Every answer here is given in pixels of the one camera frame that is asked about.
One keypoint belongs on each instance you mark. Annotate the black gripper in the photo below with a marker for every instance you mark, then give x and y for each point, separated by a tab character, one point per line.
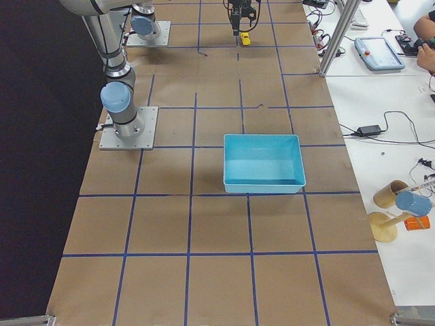
235	13

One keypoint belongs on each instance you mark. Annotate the yellow beetle toy car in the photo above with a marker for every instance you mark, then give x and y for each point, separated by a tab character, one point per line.
245	39

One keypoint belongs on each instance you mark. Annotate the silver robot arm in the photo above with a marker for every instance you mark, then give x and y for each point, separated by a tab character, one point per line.
242	16
117	95

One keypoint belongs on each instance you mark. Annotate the person forearm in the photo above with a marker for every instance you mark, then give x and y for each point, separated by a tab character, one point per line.
424	29

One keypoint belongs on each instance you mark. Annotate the white keyboard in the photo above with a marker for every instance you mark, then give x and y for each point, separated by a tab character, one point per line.
359	21

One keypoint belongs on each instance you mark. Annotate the teach pendant tablet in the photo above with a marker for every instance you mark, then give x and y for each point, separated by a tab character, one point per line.
377	54

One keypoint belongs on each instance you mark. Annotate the light blue plastic bin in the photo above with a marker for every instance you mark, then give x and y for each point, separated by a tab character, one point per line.
263	164

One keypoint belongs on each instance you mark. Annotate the black game controller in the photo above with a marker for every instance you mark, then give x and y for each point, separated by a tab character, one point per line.
408	46

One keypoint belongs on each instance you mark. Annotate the black power adapter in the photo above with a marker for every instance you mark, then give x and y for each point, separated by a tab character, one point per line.
366	131

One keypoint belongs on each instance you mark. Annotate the wooden cup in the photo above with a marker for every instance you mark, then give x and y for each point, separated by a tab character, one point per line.
386	197

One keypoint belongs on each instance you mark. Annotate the brown paper table cover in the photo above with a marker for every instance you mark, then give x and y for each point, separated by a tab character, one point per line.
156	240

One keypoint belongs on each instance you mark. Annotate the wooden stand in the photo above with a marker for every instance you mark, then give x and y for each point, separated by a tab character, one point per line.
383	227

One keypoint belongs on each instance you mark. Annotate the blue plastic cup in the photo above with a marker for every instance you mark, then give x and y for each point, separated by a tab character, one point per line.
414	204

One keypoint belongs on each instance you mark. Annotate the orange plastic cup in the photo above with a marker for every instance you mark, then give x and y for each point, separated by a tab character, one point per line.
417	223

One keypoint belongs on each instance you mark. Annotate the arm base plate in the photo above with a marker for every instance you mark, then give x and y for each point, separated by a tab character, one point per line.
163	37
149	132

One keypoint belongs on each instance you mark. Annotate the aluminium frame post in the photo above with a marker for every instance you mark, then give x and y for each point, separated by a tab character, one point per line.
337	36

